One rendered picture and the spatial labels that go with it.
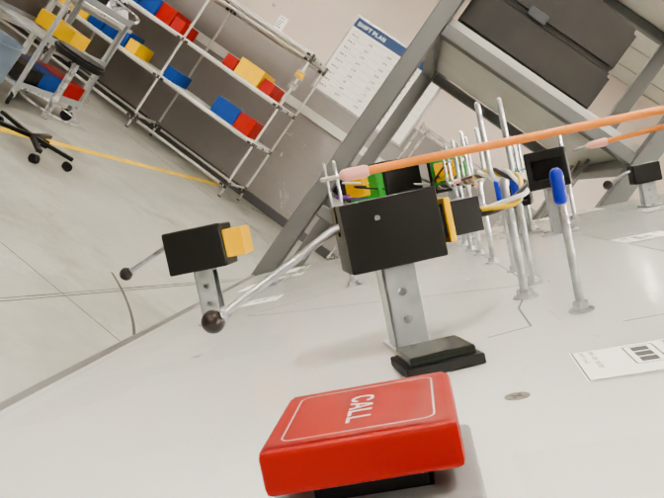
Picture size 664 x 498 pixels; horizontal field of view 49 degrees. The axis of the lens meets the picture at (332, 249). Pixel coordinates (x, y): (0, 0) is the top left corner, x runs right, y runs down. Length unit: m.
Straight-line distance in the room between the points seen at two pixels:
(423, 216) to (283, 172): 7.97
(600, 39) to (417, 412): 1.35
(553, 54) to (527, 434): 1.26
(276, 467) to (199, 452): 0.14
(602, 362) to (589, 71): 1.19
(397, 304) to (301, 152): 7.94
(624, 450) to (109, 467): 0.21
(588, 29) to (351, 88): 6.89
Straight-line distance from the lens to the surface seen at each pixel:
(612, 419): 0.27
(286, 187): 8.35
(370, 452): 0.18
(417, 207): 0.41
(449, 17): 1.40
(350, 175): 0.32
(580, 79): 1.49
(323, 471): 0.18
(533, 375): 0.34
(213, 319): 0.42
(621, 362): 0.34
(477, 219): 0.43
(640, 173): 1.15
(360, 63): 8.36
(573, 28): 1.51
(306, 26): 8.65
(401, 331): 0.43
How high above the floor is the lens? 1.15
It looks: 7 degrees down
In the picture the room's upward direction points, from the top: 35 degrees clockwise
